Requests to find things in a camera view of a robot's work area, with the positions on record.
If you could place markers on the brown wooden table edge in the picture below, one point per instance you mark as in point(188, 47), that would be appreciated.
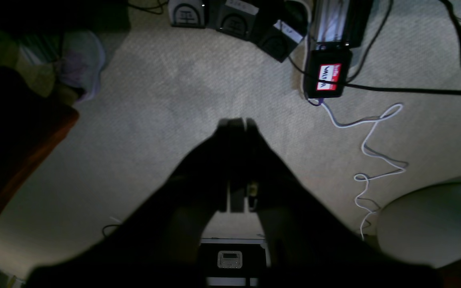
point(31, 127)

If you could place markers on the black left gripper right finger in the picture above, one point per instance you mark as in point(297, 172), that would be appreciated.
point(309, 247)

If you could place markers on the black power adapter brick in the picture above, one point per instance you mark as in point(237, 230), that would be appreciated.
point(187, 13)

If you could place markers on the lavender crumpled cloth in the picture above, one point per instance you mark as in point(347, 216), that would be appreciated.
point(81, 62)

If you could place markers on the white round stool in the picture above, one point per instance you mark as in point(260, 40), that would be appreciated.
point(424, 226)

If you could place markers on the black case with latch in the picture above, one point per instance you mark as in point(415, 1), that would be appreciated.
point(233, 263)

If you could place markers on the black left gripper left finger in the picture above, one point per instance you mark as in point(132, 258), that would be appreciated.
point(157, 243)

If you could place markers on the black box with red label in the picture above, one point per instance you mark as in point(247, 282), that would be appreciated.
point(324, 70)

